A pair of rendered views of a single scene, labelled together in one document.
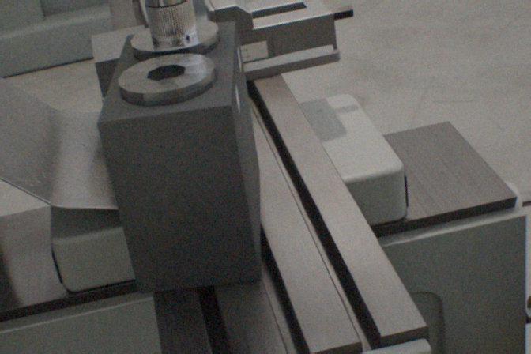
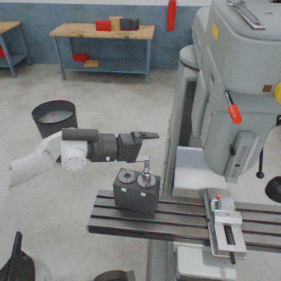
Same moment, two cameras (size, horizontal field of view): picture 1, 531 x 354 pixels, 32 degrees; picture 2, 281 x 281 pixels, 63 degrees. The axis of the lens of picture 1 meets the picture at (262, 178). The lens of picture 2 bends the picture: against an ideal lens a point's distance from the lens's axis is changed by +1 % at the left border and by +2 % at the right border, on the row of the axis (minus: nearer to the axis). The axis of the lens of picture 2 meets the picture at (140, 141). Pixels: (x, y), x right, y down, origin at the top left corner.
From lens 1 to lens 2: 1.35 m
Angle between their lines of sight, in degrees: 81
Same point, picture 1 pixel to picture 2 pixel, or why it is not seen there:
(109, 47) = (218, 191)
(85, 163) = (195, 194)
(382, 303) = (96, 220)
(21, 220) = not seen: hidden behind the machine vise
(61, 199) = (176, 187)
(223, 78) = (124, 185)
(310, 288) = (108, 212)
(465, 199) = not seen: outside the picture
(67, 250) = not seen: hidden behind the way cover
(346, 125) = (211, 267)
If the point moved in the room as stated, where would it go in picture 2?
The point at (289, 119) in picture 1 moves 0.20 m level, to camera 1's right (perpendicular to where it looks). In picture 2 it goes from (176, 229) to (172, 272)
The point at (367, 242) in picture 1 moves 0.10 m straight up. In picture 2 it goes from (115, 225) to (113, 214)
